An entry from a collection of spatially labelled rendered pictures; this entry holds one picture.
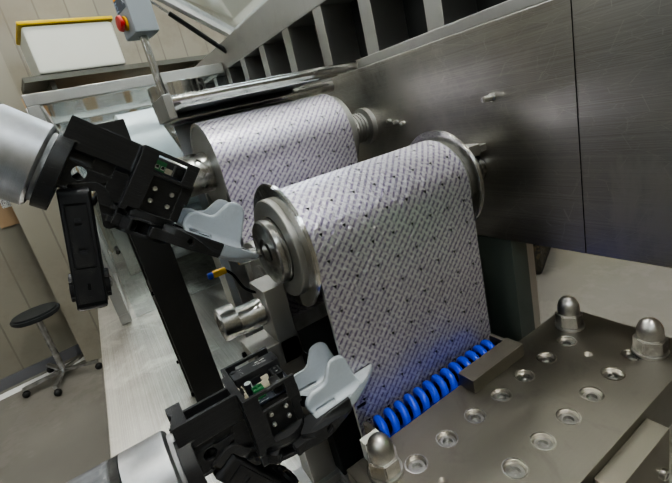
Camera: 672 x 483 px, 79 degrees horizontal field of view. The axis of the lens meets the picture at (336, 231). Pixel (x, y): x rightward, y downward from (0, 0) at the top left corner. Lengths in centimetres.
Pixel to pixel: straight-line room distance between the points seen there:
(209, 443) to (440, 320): 30
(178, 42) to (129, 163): 373
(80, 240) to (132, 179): 7
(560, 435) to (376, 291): 23
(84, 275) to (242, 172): 29
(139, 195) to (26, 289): 345
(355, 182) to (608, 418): 35
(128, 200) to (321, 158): 36
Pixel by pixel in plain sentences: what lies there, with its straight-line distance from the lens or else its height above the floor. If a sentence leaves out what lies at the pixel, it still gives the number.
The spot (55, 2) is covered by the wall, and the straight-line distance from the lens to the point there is 401.
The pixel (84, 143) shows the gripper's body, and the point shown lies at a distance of 43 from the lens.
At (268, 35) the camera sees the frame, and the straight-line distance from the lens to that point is 113.
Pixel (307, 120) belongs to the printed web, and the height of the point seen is 137.
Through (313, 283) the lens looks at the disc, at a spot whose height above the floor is 122.
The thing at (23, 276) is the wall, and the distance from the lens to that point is 383.
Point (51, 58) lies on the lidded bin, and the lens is 317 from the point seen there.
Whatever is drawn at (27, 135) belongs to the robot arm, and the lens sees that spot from 41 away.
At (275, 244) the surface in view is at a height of 127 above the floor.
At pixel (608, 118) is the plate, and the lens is 54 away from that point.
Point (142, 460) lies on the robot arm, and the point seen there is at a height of 115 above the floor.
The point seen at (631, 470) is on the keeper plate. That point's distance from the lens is 50.
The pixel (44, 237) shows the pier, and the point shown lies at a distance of 350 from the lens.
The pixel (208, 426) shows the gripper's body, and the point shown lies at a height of 115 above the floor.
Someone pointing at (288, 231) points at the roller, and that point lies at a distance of 41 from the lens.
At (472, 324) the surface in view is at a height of 106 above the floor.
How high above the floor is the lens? 139
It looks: 17 degrees down
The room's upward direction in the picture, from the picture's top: 14 degrees counter-clockwise
